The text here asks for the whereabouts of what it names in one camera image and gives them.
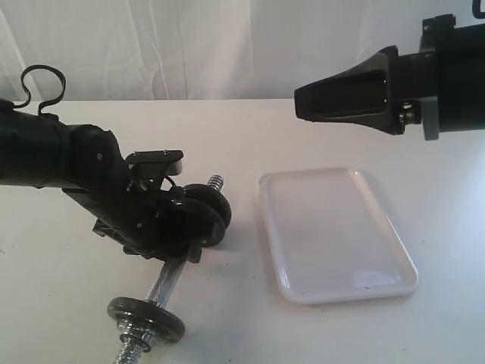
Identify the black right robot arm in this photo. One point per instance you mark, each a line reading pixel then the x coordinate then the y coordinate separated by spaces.
pixel 440 87

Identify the white backdrop curtain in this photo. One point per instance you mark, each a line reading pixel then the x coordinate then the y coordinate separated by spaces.
pixel 149 50

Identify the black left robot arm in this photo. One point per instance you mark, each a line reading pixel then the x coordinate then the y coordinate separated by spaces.
pixel 41 152

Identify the chrome dumbbell bar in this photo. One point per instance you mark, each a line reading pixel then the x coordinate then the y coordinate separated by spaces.
pixel 159 294

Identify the chrome star collar nut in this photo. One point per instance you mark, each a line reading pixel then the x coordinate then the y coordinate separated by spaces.
pixel 144 336

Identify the black weight plate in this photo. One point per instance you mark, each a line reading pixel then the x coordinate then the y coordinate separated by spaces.
pixel 216 227
pixel 194 192
pixel 147 312

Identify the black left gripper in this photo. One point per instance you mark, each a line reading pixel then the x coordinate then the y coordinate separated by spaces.
pixel 153 224

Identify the white plastic tray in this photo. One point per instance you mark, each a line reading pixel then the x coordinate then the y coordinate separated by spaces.
pixel 330 239

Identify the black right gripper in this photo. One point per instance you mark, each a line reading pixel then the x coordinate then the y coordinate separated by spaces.
pixel 384 92

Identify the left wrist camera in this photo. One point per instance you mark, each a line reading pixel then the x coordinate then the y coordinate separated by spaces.
pixel 149 165

